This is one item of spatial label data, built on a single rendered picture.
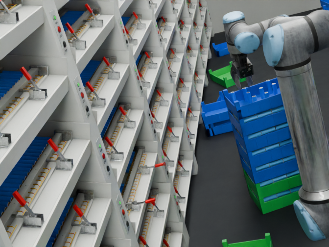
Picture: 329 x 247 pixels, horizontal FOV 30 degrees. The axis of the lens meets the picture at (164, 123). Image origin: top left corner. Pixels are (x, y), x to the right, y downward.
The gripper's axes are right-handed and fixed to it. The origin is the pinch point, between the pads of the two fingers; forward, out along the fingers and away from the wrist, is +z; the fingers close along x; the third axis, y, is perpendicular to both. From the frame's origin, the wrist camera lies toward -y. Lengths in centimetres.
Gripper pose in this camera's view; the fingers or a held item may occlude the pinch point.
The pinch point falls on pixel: (243, 85)
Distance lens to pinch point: 278.0
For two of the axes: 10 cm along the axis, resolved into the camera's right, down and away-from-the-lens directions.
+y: 2.4, 5.4, -8.1
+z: 2.2, 7.8, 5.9
